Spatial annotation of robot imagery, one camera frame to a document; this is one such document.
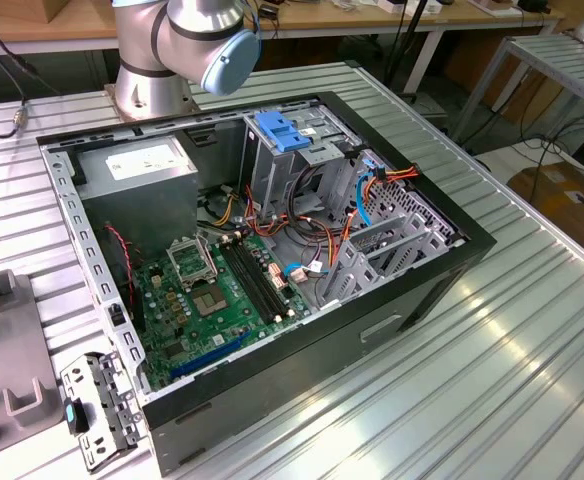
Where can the grey metal disk bay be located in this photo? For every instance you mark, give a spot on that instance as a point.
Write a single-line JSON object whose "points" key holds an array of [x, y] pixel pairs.
{"points": [[354, 265]]}

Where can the black latch teal tab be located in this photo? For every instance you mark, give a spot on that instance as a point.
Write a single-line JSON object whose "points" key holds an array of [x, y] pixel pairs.
{"points": [[79, 417]]}

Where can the cardboard box with label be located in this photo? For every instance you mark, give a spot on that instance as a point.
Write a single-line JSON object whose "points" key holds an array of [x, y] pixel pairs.
{"points": [[562, 205]]}

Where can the grey optical drive cage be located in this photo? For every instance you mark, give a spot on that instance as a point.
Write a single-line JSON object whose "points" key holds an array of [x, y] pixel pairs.
{"points": [[267, 175]]}

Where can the grey metal slot bracket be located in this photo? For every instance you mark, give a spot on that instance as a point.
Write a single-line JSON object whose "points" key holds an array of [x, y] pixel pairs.
{"points": [[117, 400]]}

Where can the blue expansion slot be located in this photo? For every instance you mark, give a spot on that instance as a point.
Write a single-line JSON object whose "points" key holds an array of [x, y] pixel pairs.
{"points": [[210, 354]]}

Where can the grey parts rack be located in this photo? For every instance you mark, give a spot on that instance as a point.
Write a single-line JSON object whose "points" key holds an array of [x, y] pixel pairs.
{"points": [[7, 350]]}

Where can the white motherboard connector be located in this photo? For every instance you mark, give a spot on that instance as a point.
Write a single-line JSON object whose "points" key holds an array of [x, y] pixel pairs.
{"points": [[277, 277]]}

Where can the large brown cardboard box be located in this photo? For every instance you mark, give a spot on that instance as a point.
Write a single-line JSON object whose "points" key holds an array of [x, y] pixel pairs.
{"points": [[512, 85]]}

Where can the green motherboard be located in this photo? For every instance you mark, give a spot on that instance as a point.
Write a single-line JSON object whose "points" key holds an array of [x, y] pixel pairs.
{"points": [[199, 335]]}

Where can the small black case clip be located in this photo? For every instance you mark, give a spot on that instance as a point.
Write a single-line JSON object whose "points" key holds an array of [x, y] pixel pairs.
{"points": [[116, 315]]}

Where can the small white box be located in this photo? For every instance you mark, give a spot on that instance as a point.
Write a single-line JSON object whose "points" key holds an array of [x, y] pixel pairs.
{"points": [[397, 5]]}

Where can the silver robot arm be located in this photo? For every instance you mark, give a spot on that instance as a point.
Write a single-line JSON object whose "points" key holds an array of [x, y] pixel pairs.
{"points": [[142, 75]]}

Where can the black RAM slot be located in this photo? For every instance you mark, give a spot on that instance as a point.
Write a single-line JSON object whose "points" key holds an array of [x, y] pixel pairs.
{"points": [[249, 281], [266, 276]]}

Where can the grey power supply unit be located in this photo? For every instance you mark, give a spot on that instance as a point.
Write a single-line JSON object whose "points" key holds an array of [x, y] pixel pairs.
{"points": [[137, 210]]}

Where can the small black device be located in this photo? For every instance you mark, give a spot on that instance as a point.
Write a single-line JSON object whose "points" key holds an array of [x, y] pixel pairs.
{"points": [[534, 5]]}

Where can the blue plastic drive latch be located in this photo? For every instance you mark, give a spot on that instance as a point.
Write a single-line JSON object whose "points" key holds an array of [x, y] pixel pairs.
{"points": [[282, 135]]}

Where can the wooden desk white legs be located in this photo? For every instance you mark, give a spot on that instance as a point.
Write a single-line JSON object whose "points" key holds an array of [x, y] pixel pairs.
{"points": [[352, 17]]}

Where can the black case fan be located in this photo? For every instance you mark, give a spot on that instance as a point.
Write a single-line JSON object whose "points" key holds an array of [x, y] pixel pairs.
{"points": [[117, 280]]}

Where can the black open PC case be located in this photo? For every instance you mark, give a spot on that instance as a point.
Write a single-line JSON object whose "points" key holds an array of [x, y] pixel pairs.
{"points": [[272, 380]]}

